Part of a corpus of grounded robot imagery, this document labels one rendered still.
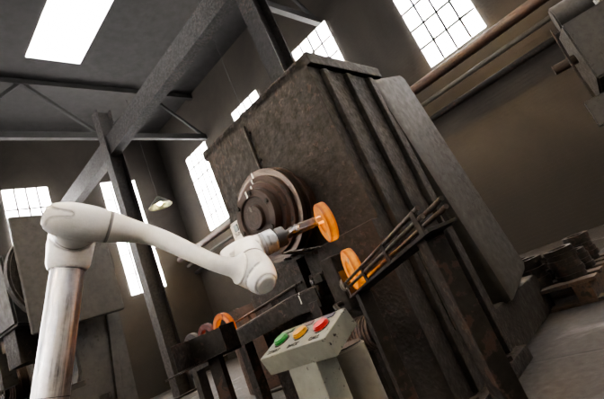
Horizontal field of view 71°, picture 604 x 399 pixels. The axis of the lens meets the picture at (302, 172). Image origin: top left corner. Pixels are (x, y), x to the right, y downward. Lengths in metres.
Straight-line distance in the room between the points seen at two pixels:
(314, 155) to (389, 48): 6.94
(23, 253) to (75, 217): 2.96
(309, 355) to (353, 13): 8.84
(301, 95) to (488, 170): 6.07
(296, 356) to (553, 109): 6.97
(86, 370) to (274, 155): 2.98
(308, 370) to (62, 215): 0.83
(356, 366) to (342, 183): 1.00
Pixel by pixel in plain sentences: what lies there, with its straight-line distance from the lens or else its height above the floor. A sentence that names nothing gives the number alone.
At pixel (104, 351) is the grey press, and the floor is 0.97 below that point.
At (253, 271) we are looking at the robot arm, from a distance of 1.38.
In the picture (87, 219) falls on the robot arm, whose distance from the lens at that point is 1.41.
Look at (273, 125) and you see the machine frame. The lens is 2.28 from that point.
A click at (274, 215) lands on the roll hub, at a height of 1.07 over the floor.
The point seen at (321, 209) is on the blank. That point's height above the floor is 0.94.
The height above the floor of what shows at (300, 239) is 0.93.
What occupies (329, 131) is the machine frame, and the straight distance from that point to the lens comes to 2.03.
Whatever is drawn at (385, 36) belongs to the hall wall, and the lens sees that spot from 9.02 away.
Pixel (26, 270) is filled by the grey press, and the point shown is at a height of 1.79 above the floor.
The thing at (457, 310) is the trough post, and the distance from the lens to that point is 1.02.
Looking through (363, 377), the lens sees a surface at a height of 0.44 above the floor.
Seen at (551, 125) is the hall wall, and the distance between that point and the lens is 7.70.
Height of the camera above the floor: 0.67
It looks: 16 degrees up
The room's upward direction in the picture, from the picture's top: 23 degrees counter-clockwise
